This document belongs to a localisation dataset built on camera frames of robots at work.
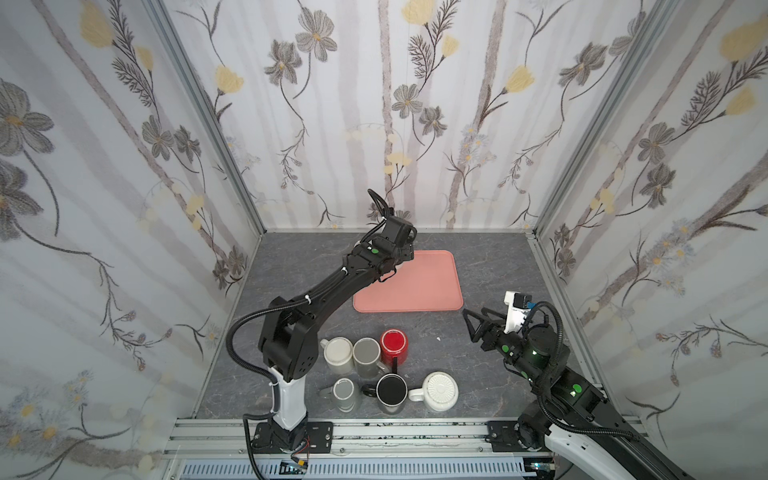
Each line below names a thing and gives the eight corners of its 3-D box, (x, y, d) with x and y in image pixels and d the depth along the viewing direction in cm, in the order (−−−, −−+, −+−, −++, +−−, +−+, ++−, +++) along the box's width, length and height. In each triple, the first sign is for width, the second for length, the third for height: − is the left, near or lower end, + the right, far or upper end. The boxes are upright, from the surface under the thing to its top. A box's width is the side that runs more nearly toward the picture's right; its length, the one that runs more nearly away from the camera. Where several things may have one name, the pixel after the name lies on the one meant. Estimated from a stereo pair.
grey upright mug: (354, 379, 86) (351, 365, 77) (356, 352, 90) (353, 337, 82) (388, 379, 86) (388, 366, 77) (388, 353, 91) (388, 337, 82)
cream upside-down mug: (322, 374, 86) (317, 364, 80) (326, 347, 91) (321, 336, 85) (352, 374, 86) (349, 364, 80) (354, 347, 92) (352, 336, 85)
